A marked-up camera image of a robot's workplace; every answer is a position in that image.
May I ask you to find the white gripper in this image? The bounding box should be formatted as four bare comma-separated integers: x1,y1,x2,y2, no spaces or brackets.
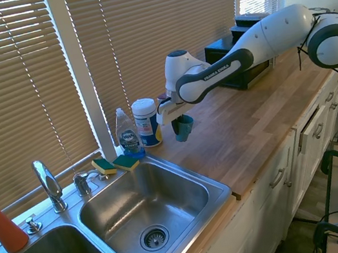
152,96,193,139

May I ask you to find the teal mug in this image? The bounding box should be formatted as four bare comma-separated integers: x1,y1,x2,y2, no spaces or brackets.
171,112,198,144

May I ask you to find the stainless steel double sink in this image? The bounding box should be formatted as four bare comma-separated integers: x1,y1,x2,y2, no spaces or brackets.
0,138,245,253

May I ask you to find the metal sink drain strainer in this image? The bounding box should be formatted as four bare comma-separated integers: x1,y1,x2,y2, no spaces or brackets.
137,221,172,253

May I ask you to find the chrome sink sprayer knob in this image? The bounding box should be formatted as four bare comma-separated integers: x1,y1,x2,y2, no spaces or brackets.
24,215,45,236

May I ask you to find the Lysol wipes canister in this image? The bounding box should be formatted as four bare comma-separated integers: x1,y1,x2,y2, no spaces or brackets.
129,96,165,151

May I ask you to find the clear dish soap bottle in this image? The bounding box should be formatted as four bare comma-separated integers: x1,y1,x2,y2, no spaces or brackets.
111,104,147,163

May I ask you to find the yellow green sponge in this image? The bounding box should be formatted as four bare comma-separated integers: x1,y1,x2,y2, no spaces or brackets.
110,152,142,176
90,155,119,179

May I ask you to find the wide beige window blind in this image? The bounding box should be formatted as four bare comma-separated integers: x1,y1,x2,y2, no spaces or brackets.
63,0,263,142

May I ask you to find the chrome soap dispenser pump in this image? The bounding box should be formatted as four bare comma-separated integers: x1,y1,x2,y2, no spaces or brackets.
71,168,103,198

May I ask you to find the black box on microwave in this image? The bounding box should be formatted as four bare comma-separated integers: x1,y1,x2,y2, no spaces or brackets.
227,10,274,48

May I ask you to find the white kitchen cabinet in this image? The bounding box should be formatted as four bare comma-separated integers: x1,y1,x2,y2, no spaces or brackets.
138,69,338,253

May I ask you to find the chrome faucet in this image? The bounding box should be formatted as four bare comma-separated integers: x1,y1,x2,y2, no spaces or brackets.
30,156,70,217

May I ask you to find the black C-clamp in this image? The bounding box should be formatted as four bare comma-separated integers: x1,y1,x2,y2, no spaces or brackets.
309,204,338,250
317,142,338,174

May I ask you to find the orange spray bottle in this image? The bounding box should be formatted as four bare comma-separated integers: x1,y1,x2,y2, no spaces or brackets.
0,180,32,253

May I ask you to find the metal bar cabinet handle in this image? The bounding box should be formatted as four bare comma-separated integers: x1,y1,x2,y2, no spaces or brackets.
267,167,289,189

